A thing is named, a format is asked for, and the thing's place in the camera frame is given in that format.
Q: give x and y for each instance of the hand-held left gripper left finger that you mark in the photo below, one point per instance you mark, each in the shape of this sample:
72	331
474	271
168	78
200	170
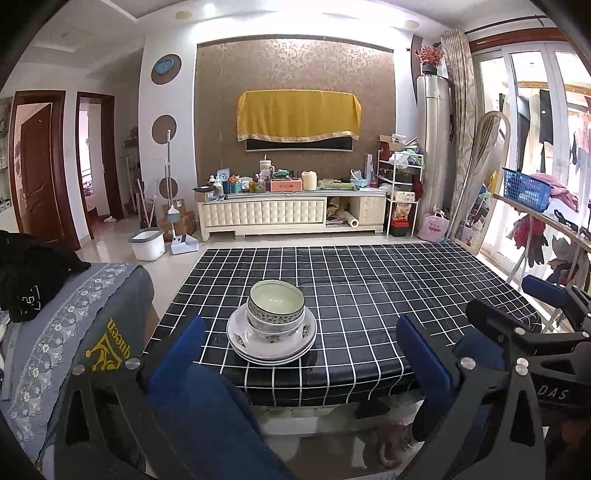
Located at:
178	360

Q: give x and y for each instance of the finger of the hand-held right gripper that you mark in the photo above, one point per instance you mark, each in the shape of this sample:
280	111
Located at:
549	288
501	330

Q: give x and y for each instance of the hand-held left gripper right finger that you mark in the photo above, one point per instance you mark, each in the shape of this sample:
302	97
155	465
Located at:
422	360

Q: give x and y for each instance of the white plate green floral print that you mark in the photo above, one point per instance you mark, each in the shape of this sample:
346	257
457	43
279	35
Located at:
238	334

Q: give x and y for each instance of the white bowl blue floral print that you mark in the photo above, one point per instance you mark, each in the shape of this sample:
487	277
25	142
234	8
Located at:
272	337

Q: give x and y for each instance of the cream white bowl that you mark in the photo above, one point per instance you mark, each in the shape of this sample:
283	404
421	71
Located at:
277	326

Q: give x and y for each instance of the green patterned bowl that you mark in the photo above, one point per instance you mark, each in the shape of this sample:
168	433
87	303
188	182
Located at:
277	295

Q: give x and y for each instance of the red hanging garment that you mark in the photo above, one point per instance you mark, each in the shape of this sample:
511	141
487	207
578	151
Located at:
528	235

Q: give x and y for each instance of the person's left leg blue jeans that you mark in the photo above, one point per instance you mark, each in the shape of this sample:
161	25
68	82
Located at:
207	424

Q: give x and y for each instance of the wooden drying rack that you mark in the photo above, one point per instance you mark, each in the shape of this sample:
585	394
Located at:
545	217

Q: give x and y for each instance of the black white checked tablecloth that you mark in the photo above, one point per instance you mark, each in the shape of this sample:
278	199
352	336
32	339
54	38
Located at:
360	286

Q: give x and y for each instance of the blue plastic basket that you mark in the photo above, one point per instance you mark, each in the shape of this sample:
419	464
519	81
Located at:
526	189

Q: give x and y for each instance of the pink clothes pile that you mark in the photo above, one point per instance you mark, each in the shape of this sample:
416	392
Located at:
561	187

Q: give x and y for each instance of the white dustpan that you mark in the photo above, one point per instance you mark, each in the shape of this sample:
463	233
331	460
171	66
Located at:
183	244

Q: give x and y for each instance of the white grey mop bucket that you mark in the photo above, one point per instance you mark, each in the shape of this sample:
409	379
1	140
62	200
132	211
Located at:
147	244

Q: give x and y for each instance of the arched standing mirror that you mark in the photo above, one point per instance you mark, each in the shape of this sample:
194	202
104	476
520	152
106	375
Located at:
485	184

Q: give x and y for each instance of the pink bag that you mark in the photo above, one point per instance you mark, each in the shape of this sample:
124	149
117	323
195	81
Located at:
434	227

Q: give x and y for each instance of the grey embroidered sofa cover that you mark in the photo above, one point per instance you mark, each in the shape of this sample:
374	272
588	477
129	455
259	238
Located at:
60	323

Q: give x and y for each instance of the cardboard boxes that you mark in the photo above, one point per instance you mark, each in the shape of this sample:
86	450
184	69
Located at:
184	220

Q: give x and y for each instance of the white paper roll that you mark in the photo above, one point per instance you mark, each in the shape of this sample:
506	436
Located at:
352	220

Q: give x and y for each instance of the white metal shelf rack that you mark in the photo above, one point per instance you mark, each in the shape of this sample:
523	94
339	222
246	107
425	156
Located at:
401	194

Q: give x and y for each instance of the white padded television cabinet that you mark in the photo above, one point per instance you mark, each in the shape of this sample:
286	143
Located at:
263	214

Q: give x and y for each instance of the black garment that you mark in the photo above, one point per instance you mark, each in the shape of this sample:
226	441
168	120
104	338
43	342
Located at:
32	267

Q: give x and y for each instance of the silver standing air conditioner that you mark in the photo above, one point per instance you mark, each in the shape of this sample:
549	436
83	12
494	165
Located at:
434	147

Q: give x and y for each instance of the white spin mop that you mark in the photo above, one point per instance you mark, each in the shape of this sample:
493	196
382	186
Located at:
168	175

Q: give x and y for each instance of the light blue basin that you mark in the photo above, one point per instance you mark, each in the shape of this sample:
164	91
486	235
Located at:
359	183

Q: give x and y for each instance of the beige patterned curtain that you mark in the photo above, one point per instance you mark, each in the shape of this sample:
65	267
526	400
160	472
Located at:
461	120

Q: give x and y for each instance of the pink box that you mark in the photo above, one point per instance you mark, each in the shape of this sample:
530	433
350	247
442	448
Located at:
286	184

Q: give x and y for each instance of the white tumbler with straw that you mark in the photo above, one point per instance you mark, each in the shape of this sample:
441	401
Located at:
266	168

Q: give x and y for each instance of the cream cylindrical jar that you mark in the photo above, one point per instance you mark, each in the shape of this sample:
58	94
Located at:
309	181

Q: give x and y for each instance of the brown wooden door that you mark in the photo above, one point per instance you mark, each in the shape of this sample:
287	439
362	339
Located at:
39	184

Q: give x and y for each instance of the red flowers in vase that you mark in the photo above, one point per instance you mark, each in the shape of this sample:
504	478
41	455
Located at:
429	55

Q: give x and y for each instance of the yellow dust cloth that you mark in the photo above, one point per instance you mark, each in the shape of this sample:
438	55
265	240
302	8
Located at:
298	113

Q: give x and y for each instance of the round brown wall disc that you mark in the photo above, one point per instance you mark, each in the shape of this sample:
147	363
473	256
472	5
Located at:
165	128
170	188

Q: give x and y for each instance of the blue wall clock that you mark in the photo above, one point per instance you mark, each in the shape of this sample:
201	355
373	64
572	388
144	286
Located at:
166	67

